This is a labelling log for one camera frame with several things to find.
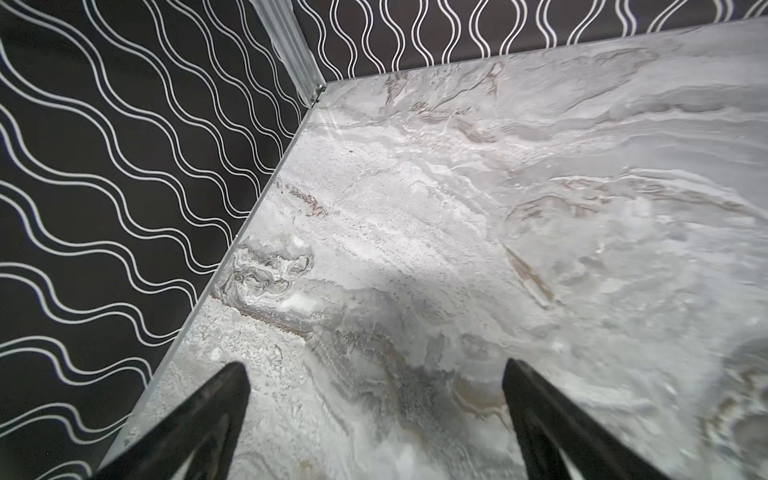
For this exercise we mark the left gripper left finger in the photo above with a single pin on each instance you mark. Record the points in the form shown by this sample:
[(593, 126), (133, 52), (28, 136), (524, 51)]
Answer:
[(199, 437)]

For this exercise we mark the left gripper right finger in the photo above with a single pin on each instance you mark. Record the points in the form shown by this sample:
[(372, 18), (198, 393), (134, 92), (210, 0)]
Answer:
[(549, 427)]

